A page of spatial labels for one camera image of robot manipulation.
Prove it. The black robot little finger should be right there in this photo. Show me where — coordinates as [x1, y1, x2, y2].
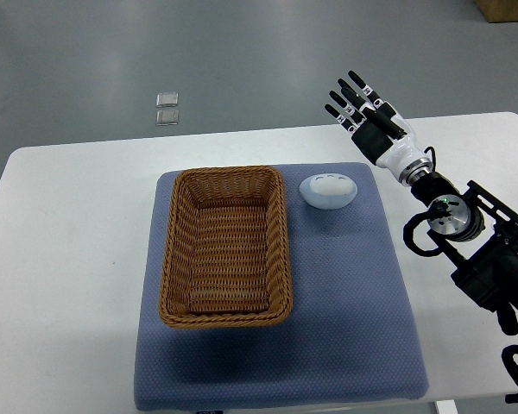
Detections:
[324, 103, 357, 132]

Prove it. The brown cardboard box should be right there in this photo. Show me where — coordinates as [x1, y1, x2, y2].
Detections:
[474, 0, 518, 23]

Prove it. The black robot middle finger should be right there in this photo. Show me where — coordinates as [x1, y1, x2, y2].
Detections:
[338, 78, 371, 112]

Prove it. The blue white plush toy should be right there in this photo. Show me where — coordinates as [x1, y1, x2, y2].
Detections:
[299, 172, 358, 210]

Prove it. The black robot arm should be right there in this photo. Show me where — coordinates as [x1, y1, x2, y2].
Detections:
[325, 72, 518, 403]

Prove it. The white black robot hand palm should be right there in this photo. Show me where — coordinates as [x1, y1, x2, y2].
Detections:
[351, 102, 433, 185]

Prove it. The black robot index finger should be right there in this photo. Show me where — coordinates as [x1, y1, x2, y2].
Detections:
[348, 70, 383, 108]

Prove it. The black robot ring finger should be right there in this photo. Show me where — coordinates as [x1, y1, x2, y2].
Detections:
[329, 91, 364, 123]

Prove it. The brown wicker basket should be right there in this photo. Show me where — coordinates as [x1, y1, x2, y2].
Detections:
[158, 166, 293, 329]

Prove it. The blue padded mat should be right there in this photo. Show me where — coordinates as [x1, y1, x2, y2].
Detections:
[134, 163, 428, 411]

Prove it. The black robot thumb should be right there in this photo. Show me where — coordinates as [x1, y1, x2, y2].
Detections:
[363, 107, 407, 140]

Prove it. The upper metal floor plate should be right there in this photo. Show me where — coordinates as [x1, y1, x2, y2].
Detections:
[155, 91, 179, 108]

